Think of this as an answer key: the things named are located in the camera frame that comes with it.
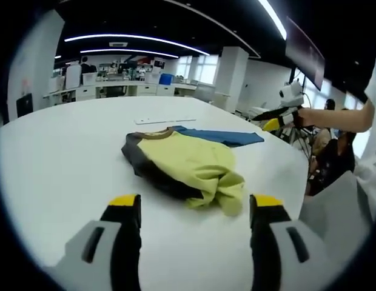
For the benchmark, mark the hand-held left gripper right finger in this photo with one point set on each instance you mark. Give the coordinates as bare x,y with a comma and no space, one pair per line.
263,236

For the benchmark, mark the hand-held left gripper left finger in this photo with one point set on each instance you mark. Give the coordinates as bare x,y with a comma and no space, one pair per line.
124,236

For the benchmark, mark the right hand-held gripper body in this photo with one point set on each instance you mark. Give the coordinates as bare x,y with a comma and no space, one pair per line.
291,95

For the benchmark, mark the yellow garment with dark sleeves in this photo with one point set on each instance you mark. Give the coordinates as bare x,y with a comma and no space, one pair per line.
188,157

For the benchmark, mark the person's right hand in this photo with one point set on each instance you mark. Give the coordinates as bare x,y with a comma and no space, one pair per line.
307,118

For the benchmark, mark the white side desk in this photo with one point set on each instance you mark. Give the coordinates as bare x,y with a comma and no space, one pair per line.
262,110

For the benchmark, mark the black tripod stand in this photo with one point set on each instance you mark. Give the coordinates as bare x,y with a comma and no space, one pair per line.
300,142

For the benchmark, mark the dark hanging display screen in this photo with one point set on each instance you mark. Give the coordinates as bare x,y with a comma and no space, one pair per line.
306,51

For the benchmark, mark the white square pillar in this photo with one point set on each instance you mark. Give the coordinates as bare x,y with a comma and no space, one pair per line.
232,78

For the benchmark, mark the grey office chair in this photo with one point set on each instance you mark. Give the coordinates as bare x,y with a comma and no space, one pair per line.
203,92

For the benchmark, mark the person's grey trousers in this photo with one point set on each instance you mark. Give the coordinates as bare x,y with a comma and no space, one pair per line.
333,212

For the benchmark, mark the long ceiling light strip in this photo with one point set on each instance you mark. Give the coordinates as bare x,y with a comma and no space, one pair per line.
136,37
274,18
127,51

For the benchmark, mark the blue storage box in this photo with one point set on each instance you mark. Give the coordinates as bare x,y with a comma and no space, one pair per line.
165,79

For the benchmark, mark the white counter row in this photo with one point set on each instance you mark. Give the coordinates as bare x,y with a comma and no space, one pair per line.
145,89

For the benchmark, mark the black rectangular panel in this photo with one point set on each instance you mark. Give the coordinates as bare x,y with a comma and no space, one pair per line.
25,105

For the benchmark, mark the white tall cabinet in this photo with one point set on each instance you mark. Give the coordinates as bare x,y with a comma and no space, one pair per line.
73,75

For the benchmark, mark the white ceiling air vent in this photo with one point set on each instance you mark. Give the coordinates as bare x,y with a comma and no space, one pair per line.
118,44

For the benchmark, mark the curved ceiling track rail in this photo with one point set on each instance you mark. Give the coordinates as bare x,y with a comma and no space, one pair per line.
230,31

